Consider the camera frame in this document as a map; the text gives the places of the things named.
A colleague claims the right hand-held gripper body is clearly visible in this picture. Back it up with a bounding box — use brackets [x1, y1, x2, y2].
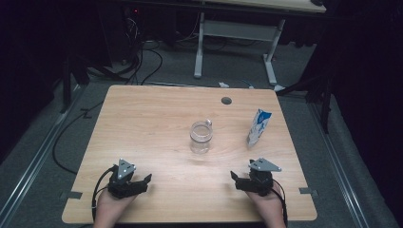
[248, 157, 282, 197]

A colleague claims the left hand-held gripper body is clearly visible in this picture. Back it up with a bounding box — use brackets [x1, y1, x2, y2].
[107, 158, 138, 200]

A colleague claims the white and blue pouch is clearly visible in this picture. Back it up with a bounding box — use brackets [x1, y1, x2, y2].
[246, 108, 273, 148]

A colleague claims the clear glass jar with lid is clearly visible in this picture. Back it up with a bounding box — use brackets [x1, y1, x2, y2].
[189, 119, 214, 155]

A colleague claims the person's left hand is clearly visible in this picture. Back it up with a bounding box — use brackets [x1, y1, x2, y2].
[94, 189, 138, 228]

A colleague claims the person's right hand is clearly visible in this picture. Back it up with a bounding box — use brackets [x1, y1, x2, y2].
[246, 183, 286, 228]

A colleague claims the black metal stand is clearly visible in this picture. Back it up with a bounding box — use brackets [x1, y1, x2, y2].
[60, 56, 91, 114]
[278, 72, 334, 134]

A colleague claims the desk with white metal legs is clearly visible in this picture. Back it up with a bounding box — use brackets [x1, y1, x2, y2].
[193, 0, 327, 87]

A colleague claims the left hand-held gripper black cable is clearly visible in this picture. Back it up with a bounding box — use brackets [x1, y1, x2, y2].
[90, 166, 117, 222]

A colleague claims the hand-held gripper black cable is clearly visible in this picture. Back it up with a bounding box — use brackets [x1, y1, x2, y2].
[90, 166, 117, 222]
[270, 179, 289, 227]

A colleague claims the right hand-held gripper black cable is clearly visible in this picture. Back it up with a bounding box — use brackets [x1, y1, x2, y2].
[270, 179, 289, 227]

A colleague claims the long black floor cable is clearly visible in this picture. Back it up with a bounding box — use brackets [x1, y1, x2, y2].
[51, 101, 106, 175]

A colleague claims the metal floor rail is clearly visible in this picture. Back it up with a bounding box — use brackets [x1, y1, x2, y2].
[0, 85, 84, 222]
[308, 101, 370, 228]

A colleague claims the bundle of black cables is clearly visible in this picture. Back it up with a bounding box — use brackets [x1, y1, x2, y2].
[120, 9, 164, 86]

